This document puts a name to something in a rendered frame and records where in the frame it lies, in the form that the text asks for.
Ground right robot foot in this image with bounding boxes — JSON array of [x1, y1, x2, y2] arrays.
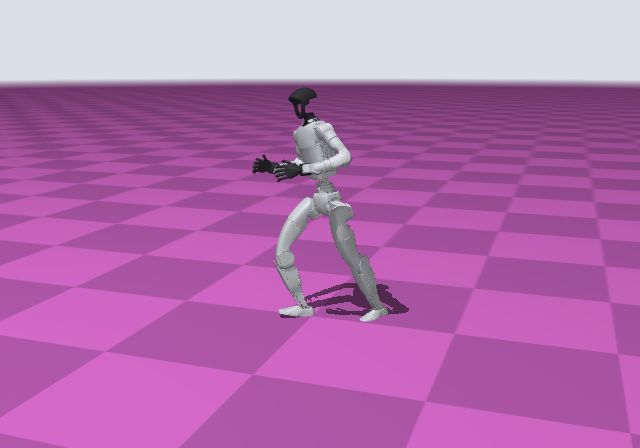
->
[[278, 304, 315, 317]]

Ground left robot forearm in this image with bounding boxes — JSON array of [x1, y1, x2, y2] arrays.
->
[[302, 152, 350, 175]]

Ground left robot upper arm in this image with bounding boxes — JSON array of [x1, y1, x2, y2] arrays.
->
[[314, 123, 352, 168]]

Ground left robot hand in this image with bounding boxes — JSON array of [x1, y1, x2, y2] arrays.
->
[[274, 160, 312, 182]]

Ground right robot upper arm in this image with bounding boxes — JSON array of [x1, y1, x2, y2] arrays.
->
[[293, 130, 304, 166]]

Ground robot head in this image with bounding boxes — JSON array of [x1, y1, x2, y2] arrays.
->
[[289, 88, 321, 127]]

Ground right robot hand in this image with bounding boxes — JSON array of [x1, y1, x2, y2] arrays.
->
[[252, 155, 279, 174]]

